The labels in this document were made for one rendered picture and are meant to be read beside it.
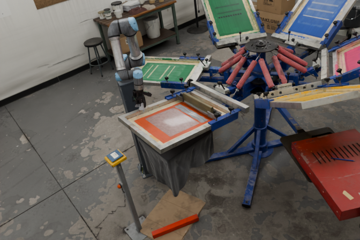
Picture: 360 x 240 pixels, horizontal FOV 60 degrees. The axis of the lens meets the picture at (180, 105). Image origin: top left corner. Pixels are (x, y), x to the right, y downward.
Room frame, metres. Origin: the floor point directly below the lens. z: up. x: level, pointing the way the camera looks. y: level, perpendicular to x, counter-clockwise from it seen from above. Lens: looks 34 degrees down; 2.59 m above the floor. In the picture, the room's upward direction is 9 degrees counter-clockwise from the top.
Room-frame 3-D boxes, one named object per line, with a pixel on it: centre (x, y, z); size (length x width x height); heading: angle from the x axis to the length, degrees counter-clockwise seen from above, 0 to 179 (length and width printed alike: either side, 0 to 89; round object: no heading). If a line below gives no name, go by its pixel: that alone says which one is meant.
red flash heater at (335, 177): (1.27, -0.95, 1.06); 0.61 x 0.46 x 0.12; 5
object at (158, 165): (1.92, 0.27, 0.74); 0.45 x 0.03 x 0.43; 35
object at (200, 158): (1.88, -0.04, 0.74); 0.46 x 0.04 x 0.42; 125
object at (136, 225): (1.86, 0.56, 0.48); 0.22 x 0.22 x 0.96; 35
